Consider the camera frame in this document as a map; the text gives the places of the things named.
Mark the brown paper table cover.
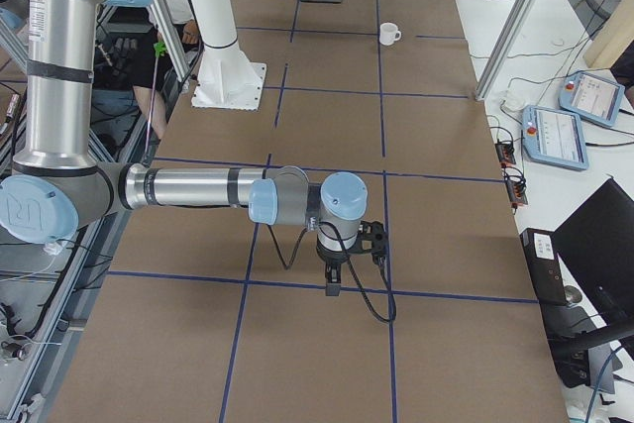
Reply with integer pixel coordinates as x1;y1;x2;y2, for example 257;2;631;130
50;0;568;422

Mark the near blue teach pendant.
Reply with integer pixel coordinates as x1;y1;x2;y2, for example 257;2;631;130
522;106;589;170

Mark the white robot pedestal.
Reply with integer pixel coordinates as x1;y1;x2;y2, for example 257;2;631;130
191;0;266;111

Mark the black open laptop screen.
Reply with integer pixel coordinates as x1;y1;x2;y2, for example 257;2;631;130
554;178;633;323

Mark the aluminium frame post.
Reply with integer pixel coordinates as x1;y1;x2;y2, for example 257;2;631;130
475;0;536;101

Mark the blue teach pendant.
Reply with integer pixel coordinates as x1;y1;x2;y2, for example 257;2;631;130
522;106;589;170
559;71;625;128

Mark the green tipped stick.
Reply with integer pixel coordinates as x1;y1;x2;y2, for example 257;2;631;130
143;41;166;159

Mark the white ceramic mug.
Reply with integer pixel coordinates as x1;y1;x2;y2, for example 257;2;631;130
378;22;402;47

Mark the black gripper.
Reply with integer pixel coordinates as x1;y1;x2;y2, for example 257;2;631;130
316;242;354;296

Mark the far blue teach pendant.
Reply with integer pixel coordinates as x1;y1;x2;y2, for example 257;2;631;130
559;71;625;128

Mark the seated person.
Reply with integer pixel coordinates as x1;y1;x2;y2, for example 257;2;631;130
93;0;201;140

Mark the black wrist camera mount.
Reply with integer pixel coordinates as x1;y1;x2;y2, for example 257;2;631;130
349;221;388;268

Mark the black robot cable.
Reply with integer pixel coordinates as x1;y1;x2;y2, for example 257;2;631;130
266;222;397;323

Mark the lower black orange connector box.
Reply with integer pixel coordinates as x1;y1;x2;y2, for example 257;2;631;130
502;166;528;209

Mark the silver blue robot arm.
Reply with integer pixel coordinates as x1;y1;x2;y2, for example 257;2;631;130
1;0;368;296

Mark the black computer box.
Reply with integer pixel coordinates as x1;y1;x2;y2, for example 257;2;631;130
520;228;625;394

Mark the white power adapter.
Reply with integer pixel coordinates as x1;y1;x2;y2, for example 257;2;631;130
500;90;526;114

